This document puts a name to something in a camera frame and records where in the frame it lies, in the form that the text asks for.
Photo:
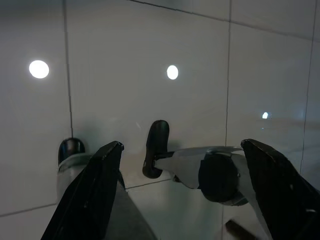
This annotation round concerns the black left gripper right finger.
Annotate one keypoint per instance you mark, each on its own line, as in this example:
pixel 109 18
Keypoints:
pixel 287 200

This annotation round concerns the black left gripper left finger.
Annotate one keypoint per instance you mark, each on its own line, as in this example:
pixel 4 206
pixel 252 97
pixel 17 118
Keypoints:
pixel 87 200

